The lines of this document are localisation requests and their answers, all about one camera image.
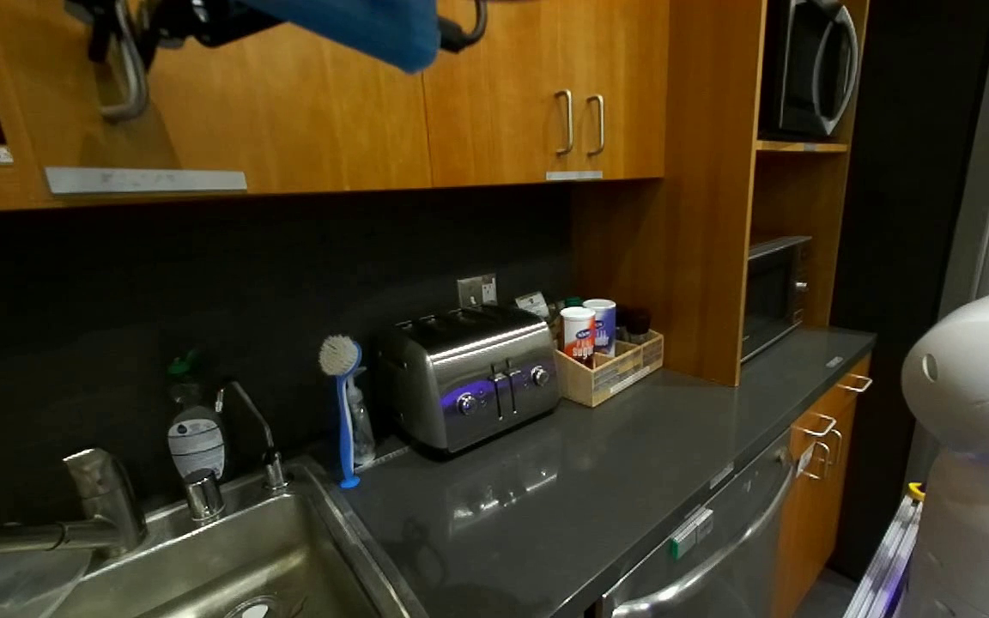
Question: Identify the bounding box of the wooden wall cabinet door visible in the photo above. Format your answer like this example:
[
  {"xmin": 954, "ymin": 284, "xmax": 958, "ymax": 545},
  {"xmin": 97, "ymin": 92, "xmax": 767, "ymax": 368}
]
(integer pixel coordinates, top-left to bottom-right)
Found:
[
  {"xmin": 575, "ymin": 0, "xmax": 674, "ymax": 184},
  {"xmin": 423, "ymin": 0, "xmax": 583, "ymax": 193}
]

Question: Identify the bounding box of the stainless steel toaster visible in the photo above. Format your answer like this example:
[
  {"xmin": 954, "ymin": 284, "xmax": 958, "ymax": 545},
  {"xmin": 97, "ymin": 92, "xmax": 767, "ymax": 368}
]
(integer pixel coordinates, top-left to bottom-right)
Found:
[{"xmin": 379, "ymin": 304, "xmax": 563, "ymax": 456}]

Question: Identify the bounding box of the black microwave with white trim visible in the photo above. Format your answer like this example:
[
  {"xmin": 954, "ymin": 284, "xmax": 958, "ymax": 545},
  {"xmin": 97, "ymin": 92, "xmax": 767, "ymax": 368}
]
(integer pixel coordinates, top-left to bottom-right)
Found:
[{"xmin": 763, "ymin": 0, "xmax": 864, "ymax": 145}]

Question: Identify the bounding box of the small clear plastic bottle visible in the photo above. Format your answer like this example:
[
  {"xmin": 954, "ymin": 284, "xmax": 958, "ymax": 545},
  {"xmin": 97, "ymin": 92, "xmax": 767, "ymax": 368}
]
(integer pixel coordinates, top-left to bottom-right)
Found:
[{"xmin": 351, "ymin": 381, "xmax": 380, "ymax": 473}]

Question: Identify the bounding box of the stainless steel sink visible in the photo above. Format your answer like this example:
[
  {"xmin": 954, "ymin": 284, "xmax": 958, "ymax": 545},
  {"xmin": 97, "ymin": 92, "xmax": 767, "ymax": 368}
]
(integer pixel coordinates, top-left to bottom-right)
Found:
[{"xmin": 0, "ymin": 456, "xmax": 428, "ymax": 618}]

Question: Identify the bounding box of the thin gooseneck water tap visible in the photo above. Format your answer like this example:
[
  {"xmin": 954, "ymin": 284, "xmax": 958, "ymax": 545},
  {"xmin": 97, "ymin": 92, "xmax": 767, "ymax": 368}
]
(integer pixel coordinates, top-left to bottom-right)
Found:
[{"xmin": 213, "ymin": 378, "xmax": 289, "ymax": 500}]

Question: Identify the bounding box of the wooden base cabinet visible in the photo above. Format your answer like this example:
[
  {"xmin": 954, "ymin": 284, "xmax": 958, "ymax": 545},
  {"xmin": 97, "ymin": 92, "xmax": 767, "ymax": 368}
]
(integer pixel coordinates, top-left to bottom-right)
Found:
[{"xmin": 774, "ymin": 349, "xmax": 875, "ymax": 618}]

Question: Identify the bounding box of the small black microwave oven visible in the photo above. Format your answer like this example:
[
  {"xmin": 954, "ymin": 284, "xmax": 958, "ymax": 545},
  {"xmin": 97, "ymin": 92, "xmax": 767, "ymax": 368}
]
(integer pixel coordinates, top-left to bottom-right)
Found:
[{"xmin": 743, "ymin": 232, "xmax": 815, "ymax": 363}]

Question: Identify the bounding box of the tall wooden shelf cabinet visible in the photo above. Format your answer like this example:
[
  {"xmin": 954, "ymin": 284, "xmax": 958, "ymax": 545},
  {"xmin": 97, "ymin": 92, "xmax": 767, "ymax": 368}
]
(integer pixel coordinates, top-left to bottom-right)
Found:
[{"xmin": 566, "ymin": 0, "xmax": 873, "ymax": 392}]

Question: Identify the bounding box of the white purple angled bar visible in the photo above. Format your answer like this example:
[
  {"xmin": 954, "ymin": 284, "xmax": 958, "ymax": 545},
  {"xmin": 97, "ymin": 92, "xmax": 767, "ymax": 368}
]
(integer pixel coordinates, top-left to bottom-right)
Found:
[{"xmin": 842, "ymin": 477, "xmax": 927, "ymax": 618}]

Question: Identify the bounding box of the wooden caddy box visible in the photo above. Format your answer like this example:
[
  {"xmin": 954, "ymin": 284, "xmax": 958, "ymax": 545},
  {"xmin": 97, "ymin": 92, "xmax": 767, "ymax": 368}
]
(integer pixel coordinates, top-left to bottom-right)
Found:
[{"xmin": 553, "ymin": 326, "xmax": 668, "ymax": 413}]

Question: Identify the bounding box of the white power plug adapter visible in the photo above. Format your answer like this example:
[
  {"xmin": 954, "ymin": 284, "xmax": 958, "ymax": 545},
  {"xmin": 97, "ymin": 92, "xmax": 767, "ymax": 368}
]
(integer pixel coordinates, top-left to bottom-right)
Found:
[{"xmin": 513, "ymin": 287, "xmax": 557, "ymax": 321}]

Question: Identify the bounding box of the metal wall outlet plate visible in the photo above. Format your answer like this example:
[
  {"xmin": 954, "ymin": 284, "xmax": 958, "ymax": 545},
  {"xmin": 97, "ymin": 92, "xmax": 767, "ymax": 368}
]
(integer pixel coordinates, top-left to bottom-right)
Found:
[{"xmin": 454, "ymin": 272, "xmax": 502, "ymax": 313}]

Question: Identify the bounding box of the red white paper canister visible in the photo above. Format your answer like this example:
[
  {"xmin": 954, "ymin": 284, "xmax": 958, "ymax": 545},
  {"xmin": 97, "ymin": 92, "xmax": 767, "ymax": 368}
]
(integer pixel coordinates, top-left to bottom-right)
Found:
[{"xmin": 557, "ymin": 302, "xmax": 601, "ymax": 369}]

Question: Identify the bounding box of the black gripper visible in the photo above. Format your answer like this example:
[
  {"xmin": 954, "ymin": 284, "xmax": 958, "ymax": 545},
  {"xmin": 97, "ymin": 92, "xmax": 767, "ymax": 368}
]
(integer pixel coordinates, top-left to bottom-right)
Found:
[{"xmin": 64, "ymin": 0, "xmax": 252, "ymax": 65}]

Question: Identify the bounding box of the clear soap bottle green cap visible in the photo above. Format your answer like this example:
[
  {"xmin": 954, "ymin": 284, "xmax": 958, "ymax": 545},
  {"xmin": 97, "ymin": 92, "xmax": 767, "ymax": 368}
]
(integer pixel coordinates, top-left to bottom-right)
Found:
[{"xmin": 160, "ymin": 352, "xmax": 229, "ymax": 489}]

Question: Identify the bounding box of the wooden door with long label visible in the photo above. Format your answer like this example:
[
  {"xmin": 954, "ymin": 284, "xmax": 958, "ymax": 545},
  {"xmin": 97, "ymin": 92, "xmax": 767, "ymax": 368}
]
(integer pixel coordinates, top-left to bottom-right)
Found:
[{"xmin": 0, "ymin": 0, "xmax": 442, "ymax": 216}]

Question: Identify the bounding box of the blue dish brush white head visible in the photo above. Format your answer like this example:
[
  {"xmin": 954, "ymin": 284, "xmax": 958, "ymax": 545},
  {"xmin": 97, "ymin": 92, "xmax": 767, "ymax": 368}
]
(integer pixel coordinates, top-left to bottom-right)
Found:
[{"xmin": 314, "ymin": 333, "xmax": 368, "ymax": 494}]

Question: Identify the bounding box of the black cup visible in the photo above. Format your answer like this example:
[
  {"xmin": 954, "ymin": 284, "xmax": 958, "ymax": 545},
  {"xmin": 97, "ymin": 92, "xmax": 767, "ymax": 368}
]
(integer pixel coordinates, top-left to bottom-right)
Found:
[{"xmin": 617, "ymin": 302, "xmax": 656, "ymax": 344}]

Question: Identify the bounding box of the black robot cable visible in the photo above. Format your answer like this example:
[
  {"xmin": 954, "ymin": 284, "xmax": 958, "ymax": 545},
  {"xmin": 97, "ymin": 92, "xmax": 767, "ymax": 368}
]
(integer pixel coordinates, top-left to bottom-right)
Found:
[{"xmin": 436, "ymin": 0, "xmax": 493, "ymax": 56}]

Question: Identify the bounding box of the chrome sink faucet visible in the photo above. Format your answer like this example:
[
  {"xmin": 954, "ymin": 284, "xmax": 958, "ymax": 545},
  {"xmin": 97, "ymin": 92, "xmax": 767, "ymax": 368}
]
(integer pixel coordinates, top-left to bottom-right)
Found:
[{"xmin": 0, "ymin": 441, "xmax": 147, "ymax": 575}]

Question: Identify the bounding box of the blue white paper canister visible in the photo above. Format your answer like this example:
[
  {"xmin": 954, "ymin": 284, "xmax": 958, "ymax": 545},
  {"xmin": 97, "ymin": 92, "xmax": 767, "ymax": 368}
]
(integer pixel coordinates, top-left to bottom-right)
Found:
[{"xmin": 579, "ymin": 296, "xmax": 620, "ymax": 357}]

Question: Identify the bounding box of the stainless steel dishwasher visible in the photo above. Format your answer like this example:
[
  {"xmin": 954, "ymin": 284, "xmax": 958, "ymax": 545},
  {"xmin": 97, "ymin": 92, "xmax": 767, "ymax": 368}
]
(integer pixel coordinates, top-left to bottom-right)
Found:
[{"xmin": 595, "ymin": 440, "xmax": 808, "ymax": 618}]

